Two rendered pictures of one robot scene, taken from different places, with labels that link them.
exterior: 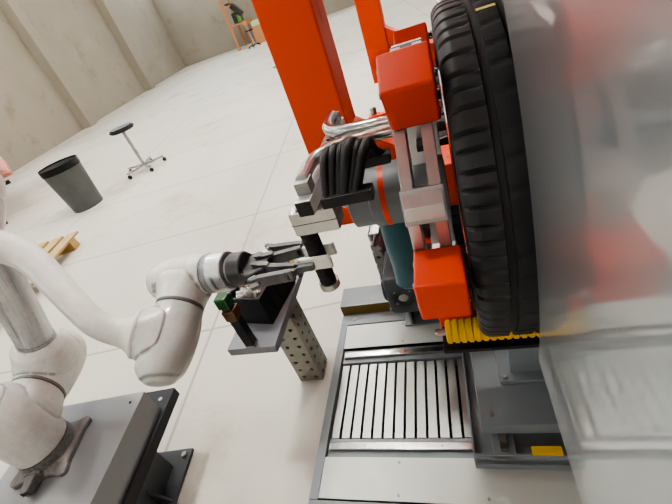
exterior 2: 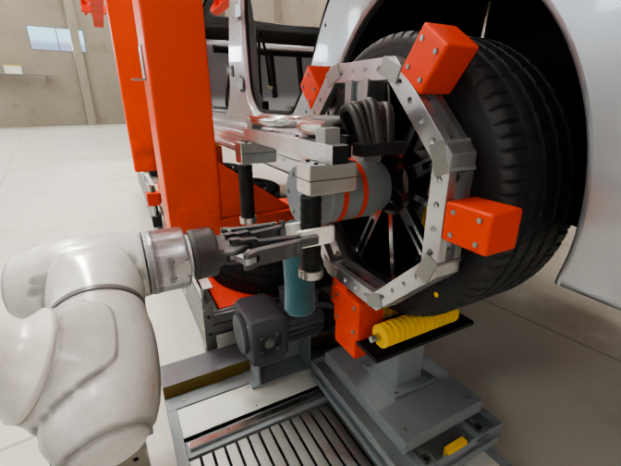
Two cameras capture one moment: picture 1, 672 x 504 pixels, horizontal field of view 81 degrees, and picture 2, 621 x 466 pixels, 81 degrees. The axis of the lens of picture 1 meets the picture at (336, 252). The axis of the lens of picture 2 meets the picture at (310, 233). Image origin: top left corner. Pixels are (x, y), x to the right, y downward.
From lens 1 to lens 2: 0.61 m
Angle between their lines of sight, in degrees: 46
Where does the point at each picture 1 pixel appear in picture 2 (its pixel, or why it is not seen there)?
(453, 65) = not seen: hidden behind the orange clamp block
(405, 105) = (449, 66)
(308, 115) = (176, 136)
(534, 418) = (437, 417)
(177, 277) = (108, 257)
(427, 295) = (498, 224)
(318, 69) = (198, 91)
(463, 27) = not seen: hidden behind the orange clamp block
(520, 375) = (405, 386)
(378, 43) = (143, 136)
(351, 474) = not seen: outside the picture
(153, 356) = (117, 384)
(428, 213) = (466, 160)
